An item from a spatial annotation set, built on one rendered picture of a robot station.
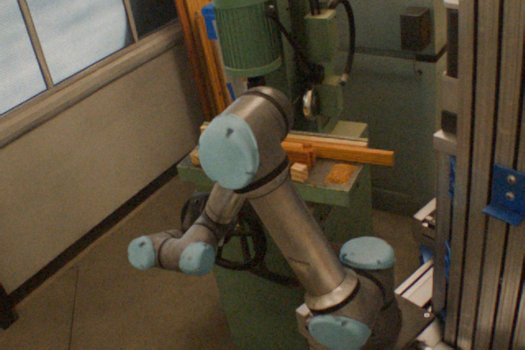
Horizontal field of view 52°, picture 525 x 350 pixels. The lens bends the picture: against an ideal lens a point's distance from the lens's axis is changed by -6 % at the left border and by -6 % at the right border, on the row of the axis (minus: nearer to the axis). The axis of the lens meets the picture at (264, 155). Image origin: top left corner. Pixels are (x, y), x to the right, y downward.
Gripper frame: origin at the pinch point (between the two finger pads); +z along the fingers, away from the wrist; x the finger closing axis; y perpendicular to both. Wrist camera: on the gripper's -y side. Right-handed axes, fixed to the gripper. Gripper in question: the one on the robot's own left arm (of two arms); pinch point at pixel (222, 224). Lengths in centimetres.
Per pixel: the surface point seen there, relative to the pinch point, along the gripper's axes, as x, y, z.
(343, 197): 26.2, -7.3, 23.5
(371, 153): 31, -20, 34
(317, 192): 18.4, -8.2, 22.9
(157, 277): -92, 50, 82
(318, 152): 13.2, -19.4, 34.3
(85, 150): -137, -12, 76
